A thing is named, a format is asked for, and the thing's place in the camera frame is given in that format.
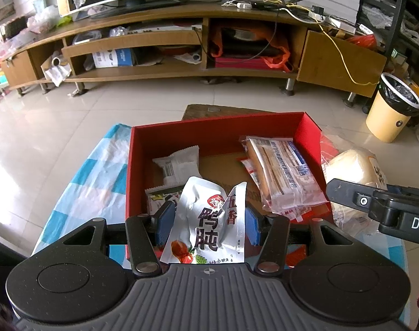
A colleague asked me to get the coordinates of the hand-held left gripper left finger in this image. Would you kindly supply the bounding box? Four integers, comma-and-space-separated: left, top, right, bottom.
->
34, 200, 177, 278

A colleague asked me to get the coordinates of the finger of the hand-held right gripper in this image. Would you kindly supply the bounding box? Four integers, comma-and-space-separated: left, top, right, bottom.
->
326, 178, 391, 219
387, 184, 419, 197

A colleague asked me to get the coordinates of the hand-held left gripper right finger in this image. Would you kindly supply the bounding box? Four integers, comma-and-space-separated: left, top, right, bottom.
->
246, 207, 379, 278

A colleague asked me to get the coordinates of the green wafer packet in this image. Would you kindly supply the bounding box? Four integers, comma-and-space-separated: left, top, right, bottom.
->
145, 185, 186, 218

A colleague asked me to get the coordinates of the round bun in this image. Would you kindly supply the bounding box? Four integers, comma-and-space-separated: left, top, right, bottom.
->
320, 134, 393, 238

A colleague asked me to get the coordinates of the silver foil snack packet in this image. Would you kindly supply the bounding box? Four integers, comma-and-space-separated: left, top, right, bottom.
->
159, 176, 248, 265

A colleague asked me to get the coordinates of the white barcode snack packet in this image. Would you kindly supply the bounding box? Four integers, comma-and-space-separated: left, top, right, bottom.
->
152, 145, 200, 187

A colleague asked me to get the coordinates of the long bread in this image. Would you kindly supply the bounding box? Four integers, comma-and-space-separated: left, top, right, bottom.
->
238, 135, 332, 222

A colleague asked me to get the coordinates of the red cardboard box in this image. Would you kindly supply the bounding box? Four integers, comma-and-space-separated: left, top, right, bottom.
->
124, 111, 331, 269

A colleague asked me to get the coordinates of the yellow trash bin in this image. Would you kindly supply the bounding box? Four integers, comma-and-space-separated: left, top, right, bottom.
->
365, 72, 419, 143

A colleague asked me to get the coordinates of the blue checked tablecloth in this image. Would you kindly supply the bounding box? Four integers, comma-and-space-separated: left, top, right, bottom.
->
34, 122, 408, 276

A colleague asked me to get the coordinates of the brown wooden board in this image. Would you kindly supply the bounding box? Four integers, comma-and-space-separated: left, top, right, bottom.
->
180, 103, 275, 123

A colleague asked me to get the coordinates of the red plastic bag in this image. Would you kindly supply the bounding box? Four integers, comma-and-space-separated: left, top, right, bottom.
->
347, 34, 377, 47

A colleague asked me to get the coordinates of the orange plastic bag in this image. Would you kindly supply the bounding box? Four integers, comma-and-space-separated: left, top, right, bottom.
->
209, 28, 293, 73

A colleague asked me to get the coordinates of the magenta flat box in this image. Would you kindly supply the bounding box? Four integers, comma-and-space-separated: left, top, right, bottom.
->
214, 57, 286, 71

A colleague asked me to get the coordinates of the blue white carton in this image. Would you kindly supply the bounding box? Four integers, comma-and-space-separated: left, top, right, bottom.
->
92, 47, 138, 69

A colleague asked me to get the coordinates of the black shelf rack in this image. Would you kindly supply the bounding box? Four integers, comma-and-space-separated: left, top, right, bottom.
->
356, 0, 419, 128

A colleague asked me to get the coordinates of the wooden television stand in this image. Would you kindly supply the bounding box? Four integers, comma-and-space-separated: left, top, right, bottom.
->
1, 2, 389, 104

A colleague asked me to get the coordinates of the white set-top box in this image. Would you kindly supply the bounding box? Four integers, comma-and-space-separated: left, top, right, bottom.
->
127, 24, 203, 37

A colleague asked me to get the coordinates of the white plastic bag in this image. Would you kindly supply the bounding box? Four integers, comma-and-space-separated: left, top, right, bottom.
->
25, 5, 60, 35

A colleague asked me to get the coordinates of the black woven basket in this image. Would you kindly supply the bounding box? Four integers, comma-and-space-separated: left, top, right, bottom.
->
4, 17, 28, 38

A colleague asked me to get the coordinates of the yellow cable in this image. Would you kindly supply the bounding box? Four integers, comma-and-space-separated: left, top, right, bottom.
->
247, 0, 379, 87

